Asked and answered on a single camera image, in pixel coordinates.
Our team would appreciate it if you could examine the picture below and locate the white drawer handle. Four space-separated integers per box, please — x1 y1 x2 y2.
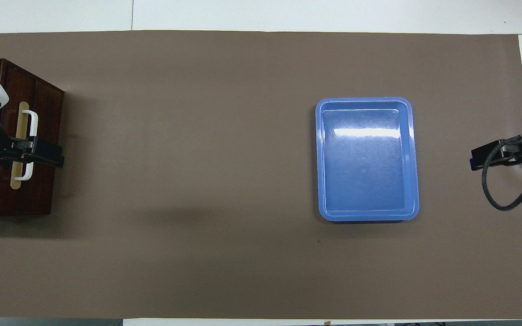
15 110 39 182

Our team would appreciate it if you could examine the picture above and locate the wooden drawer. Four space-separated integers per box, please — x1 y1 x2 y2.
0 59 65 217

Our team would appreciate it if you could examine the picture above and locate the blue plastic tray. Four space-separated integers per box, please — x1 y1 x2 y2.
315 97 420 222

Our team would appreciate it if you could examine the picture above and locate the brown table mat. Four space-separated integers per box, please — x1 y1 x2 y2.
0 30 522 320

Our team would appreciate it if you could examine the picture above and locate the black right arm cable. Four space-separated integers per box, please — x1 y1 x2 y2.
482 137 522 211

